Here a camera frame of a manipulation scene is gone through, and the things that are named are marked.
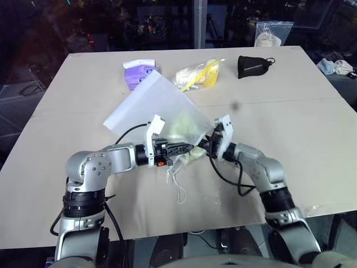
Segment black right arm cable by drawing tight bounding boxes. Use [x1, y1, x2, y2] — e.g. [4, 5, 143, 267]
[209, 155, 258, 198]

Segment white crumpled cloth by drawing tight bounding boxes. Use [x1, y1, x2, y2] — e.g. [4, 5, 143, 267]
[332, 59, 355, 76]

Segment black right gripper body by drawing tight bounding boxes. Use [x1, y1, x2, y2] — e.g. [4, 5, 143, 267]
[208, 124, 224, 160]

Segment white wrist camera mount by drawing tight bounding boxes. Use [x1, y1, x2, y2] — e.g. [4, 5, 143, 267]
[214, 114, 234, 162]
[143, 114, 167, 167]

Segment black cable on floor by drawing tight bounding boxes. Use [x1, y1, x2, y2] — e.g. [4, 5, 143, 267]
[21, 83, 46, 96]

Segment pale yellow-green towel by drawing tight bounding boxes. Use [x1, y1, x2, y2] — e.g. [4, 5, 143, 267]
[166, 111, 209, 163]

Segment black drawstring pouch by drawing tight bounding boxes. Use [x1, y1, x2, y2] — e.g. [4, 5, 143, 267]
[237, 54, 277, 80]

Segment purple and white package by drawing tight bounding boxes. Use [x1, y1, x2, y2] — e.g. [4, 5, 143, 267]
[123, 58, 163, 92]

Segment white translucent drawstring bag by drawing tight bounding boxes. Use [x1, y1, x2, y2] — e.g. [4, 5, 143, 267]
[103, 71, 215, 205]

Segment clear bag with yellow items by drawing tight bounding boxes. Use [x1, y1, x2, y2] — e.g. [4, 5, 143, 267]
[175, 58, 226, 92]

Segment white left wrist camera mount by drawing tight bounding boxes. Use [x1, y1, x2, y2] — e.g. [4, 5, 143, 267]
[143, 114, 167, 167]

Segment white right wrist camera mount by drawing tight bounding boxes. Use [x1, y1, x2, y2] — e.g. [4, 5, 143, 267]
[214, 114, 234, 162]

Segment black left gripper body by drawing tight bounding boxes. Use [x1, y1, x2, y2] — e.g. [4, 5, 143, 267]
[153, 138, 180, 168]

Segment light blue cloth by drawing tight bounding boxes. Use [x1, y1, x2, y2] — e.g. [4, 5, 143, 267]
[316, 58, 337, 76]

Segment clear zip bag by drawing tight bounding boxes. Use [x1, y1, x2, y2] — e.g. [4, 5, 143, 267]
[254, 21, 295, 48]

